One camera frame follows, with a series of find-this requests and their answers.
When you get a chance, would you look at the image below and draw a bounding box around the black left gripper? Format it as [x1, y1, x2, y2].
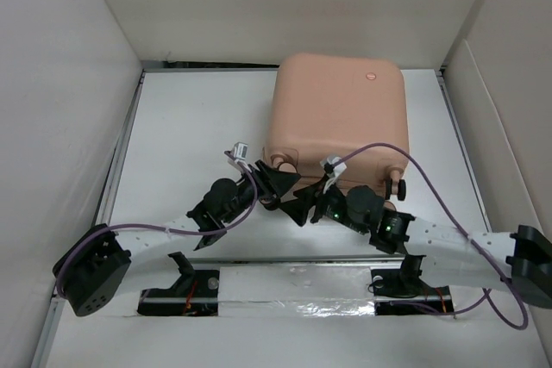
[222, 160, 298, 224]

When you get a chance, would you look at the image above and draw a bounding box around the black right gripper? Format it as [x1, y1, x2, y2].
[278, 174, 368, 235]

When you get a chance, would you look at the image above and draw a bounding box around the pink hard-shell suitcase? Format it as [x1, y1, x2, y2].
[263, 53, 409, 201]

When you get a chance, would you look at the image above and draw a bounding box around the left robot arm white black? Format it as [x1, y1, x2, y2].
[53, 160, 301, 317]

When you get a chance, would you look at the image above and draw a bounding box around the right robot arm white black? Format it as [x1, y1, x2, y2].
[279, 185, 551, 309]

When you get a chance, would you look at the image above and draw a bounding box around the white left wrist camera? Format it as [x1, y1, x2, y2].
[224, 141, 248, 168]

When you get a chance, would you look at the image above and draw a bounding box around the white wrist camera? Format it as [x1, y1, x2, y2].
[224, 141, 248, 168]
[320, 154, 347, 193]

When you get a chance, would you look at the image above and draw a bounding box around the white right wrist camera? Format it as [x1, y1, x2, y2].
[320, 154, 347, 193]

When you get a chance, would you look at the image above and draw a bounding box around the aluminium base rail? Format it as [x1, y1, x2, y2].
[51, 251, 475, 317]

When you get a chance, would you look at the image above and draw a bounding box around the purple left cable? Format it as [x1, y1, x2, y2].
[55, 150, 260, 300]

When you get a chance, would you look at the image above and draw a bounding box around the purple cable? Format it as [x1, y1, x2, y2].
[323, 141, 530, 329]
[55, 150, 260, 300]

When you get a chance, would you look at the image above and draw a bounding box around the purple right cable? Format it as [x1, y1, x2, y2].
[323, 141, 530, 329]

